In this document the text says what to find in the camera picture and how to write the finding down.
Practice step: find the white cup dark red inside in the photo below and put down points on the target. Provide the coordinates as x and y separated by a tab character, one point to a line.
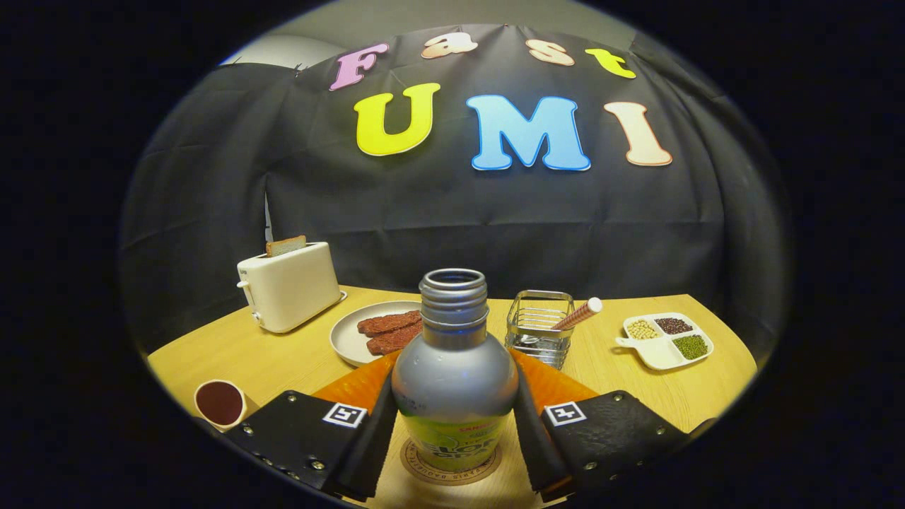
220	403

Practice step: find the toast slice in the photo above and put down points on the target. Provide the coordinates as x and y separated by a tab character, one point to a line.
285	246

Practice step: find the wooden table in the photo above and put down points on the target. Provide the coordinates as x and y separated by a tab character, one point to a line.
636	396

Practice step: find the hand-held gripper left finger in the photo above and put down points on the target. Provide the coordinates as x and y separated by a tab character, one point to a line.
304	438

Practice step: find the round white plate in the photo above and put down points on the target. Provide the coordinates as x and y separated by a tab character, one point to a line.
348	336

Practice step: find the silver juice bottle green label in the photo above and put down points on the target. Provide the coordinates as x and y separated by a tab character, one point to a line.
452	382

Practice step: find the brown meat slice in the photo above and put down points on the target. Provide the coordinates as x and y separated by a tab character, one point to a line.
389	322
392	341

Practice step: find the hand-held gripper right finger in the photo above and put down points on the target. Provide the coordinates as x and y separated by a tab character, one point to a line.
608	438

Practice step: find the round wooden coaster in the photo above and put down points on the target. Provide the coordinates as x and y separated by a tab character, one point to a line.
452	479

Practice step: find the white divided dish with beans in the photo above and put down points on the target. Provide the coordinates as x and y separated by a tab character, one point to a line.
657	353

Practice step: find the white toaster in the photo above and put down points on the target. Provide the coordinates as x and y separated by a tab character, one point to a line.
293	286

